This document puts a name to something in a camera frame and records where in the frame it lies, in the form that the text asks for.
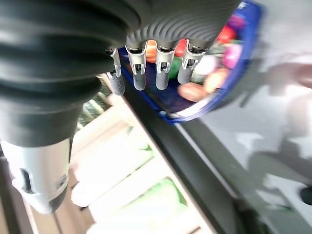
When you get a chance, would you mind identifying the orange round fruit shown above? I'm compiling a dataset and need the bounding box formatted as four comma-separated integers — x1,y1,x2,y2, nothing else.
204,68,231,95

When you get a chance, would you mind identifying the blue shopping basket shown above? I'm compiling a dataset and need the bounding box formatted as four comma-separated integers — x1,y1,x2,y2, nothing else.
118,0,267,125

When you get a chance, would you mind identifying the brown potato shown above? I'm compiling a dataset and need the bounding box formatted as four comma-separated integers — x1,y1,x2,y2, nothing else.
177,82,208,103

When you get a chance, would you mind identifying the orange carrot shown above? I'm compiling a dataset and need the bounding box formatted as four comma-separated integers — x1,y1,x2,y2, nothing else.
145,40,157,63

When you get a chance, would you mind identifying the red pepper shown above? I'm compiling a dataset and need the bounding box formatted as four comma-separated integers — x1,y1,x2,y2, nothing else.
175,39,188,58

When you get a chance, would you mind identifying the dark shelf edge rail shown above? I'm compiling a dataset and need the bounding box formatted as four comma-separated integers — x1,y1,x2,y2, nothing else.
121,73,268,234

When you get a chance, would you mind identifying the dark round floor object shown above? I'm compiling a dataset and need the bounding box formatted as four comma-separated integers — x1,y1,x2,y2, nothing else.
299,186,312,207

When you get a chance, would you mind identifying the pale green wrapped vegetable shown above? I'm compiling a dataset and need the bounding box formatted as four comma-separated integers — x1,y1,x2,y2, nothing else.
117,177,188,220

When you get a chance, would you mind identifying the magenta round fruit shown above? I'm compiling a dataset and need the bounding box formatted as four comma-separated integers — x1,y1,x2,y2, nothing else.
223,43,243,70

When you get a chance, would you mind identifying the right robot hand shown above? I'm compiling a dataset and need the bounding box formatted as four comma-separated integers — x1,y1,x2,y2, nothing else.
0,0,242,215

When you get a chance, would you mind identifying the light wooden produce rack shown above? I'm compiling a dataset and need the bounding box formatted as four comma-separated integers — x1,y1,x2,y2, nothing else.
0,73,216,234

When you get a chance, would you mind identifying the purple eggplant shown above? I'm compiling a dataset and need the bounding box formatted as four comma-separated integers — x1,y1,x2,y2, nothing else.
228,13,247,31

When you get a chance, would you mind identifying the red tomato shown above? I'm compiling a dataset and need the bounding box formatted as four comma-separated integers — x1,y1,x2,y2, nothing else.
216,25,237,44

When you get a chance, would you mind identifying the white round vegetable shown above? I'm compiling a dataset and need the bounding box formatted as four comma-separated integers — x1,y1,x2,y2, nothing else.
195,55,219,76

